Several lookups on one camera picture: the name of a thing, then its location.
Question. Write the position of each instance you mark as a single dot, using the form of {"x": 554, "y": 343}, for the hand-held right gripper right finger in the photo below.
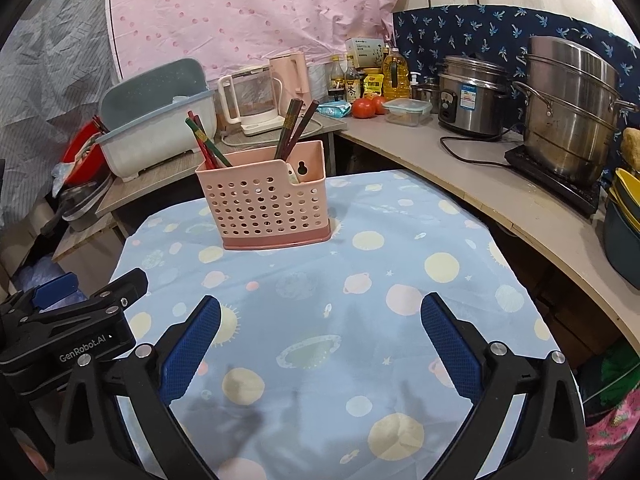
{"x": 450, "y": 345}

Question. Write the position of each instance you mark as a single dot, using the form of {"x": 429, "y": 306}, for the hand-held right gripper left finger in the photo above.
{"x": 192, "y": 345}

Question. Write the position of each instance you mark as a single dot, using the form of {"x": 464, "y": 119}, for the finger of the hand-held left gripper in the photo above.
{"x": 127, "y": 287}
{"x": 55, "y": 287}

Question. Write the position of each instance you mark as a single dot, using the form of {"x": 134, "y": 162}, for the pink perforated utensil basket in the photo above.
{"x": 260, "y": 205}

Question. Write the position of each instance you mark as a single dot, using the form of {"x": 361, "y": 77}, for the green chopstick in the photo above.
{"x": 207, "y": 142}

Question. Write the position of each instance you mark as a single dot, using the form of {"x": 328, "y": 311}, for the red chopstick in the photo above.
{"x": 207, "y": 137}
{"x": 202, "y": 137}

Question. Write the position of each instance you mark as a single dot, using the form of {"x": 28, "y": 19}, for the brown chopstick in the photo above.
{"x": 283, "y": 127}
{"x": 291, "y": 127}

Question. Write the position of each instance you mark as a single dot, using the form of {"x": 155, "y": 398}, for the maroon chopstick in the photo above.
{"x": 303, "y": 127}

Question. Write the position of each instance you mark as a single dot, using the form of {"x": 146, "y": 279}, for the purple plastic bag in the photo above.
{"x": 35, "y": 275}

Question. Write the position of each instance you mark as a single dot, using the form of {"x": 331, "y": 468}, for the dark frying pan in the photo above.
{"x": 75, "y": 205}

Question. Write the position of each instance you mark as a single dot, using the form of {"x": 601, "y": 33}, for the blue planet print tablecloth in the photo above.
{"x": 350, "y": 285}

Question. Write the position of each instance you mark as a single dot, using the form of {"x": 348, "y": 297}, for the red plastic basin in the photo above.
{"x": 80, "y": 155}

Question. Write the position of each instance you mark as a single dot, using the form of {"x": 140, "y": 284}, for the white and grey dish drainer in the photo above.
{"x": 150, "y": 125}

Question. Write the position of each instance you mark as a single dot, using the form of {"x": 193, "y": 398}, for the light wooden counter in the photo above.
{"x": 475, "y": 180}

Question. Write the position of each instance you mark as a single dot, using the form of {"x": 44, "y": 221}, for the pink floral cloth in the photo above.
{"x": 612, "y": 440}

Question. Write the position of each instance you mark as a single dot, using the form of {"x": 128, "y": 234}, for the black induction cooker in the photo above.
{"x": 550, "y": 182}

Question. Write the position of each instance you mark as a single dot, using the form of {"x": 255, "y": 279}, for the dark green basin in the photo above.
{"x": 622, "y": 255}

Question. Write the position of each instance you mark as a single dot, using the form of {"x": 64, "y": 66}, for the grey patterned cloth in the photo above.
{"x": 45, "y": 70}

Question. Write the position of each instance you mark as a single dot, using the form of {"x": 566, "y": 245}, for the white glass kettle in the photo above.
{"x": 250, "y": 100}

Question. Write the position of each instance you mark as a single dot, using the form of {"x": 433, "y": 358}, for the stack of yellow bowls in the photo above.
{"x": 625, "y": 205}

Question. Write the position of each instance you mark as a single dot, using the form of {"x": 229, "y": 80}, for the clear glass food container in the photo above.
{"x": 407, "y": 112}

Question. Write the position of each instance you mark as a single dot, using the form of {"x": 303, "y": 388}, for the steel rice cooker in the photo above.
{"x": 472, "y": 100}

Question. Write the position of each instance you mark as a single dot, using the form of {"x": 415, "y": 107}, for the small steel pot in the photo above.
{"x": 427, "y": 97}

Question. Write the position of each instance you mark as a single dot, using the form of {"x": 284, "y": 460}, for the red tomato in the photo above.
{"x": 382, "y": 105}
{"x": 364, "y": 108}

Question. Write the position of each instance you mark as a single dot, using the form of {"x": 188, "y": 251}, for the steel steamer pot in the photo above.
{"x": 570, "y": 115}

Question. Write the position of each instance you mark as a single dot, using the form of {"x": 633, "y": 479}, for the white pump bottle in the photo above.
{"x": 417, "y": 87}

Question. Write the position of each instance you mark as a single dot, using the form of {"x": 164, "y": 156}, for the blue wet wipes packet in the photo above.
{"x": 335, "y": 110}

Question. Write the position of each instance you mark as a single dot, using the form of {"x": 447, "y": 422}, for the pink electric kettle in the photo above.
{"x": 292, "y": 77}

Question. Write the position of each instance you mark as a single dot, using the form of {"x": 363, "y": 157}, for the brown root vegetable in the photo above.
{"x": 632, "y": 147}

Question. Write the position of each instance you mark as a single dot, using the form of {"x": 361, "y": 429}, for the yellow seasoning packet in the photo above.
{"x": 373, "y": 86}

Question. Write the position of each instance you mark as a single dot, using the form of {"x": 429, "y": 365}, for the yellow cooking oil bottle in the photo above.
{"x": 396, "y": 77}

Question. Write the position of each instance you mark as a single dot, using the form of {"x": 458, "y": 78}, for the dark vinegar bottle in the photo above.
{"x": 353, "y": 87}

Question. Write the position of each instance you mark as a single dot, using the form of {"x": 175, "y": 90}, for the dark soy sauce bottle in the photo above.
{"x": 336, "y": 82}

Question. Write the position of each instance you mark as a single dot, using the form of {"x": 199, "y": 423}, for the pink dotted curtain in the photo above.
{"x": 250, "y": 10}

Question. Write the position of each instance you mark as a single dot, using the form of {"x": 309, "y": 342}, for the white and green carton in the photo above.
{"x": 362, "y": 52}

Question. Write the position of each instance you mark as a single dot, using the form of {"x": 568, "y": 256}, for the blue printed wall cloth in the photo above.
{"x": 450, "y": 30}

